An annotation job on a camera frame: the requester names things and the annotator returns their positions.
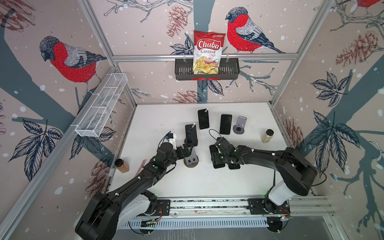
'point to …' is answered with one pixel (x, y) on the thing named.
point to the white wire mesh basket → (91, 122)
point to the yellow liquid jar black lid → (266, 136)
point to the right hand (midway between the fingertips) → (215, 157)
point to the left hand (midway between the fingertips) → (191, 144)
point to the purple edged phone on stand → (191, 135)
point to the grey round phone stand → (241, 122)
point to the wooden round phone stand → (191, 160)
